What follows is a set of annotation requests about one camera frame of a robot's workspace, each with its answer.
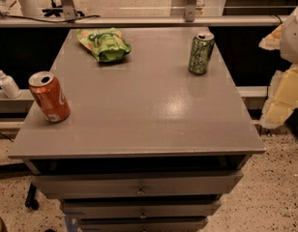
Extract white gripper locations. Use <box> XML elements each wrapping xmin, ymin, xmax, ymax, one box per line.
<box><xmin>258</xmin><ymin>6</ymin><xmax>298</xmax><ymax>129</ymax></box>

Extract green soda can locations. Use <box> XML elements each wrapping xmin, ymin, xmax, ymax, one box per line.
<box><xmin>189</xmin><ymin>31</ymin><xmax>215</xmax><ymax>75</ymax></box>

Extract red coke can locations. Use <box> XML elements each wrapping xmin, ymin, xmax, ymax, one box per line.
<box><xmin>28</xmin><ymin>72</ymin><xmax>71</xmax><ymax>123</ymax></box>

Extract grey drawer cabinet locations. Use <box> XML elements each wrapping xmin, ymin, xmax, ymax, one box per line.
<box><xmin>7</xmin><ymin>26</ymin><xmax>266</xmax><ymax>232</ymax></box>

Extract green chip bag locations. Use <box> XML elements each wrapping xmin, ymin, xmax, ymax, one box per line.
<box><xmin>76</xmin><ymin>28</ymin><xmax>132</xmax><ymax>63</ymax></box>

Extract top grey drawer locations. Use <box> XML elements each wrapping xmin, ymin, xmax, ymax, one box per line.
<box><xmin>32</xmin><ymin>170</ymin><xmax>243</xmax><ymax>199</ymax></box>

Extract grey drawer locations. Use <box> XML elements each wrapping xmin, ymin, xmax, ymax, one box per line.
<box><xmin>32</xmin><ymin>170</ymin><xmax>243</xmax><ymax>199</ymax></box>
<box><xmin>79</xmin><ymin>217</ymin><xmax>208</xmax><ymax>232</ymax></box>
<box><xmin>62</xmin><ymin>196</ymin><xmax>221</xmax><ymax>219</ymax></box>

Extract bottom grey drawer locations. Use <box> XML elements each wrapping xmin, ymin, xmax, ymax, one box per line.
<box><xmin>79</xmin><ymin>217</ymin><xmax>208</xmax><ymax>232</ymax></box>

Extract middle grey drawer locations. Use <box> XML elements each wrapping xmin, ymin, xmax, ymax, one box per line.
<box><xmin>62</xmin><ymin>196</ymin><xmax>221</xmax><ymax>219</ymax></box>

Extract white pump bottle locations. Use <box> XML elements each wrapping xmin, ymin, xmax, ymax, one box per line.
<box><xmin>0</xmin><ymin>70</ymin><xmax>21</xmax><ymax>99</ymax></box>

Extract grey metal rail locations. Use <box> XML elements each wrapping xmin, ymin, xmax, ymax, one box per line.
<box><xmin>0</xmin><ymin>15</ymin><xmax>287</xmax><ymax>28</ymax></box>

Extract black cable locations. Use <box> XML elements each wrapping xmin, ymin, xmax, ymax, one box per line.
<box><xmin>0</xmin><ymin>7</ymin><xmax>102</xmax><ymax>24</ymax></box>

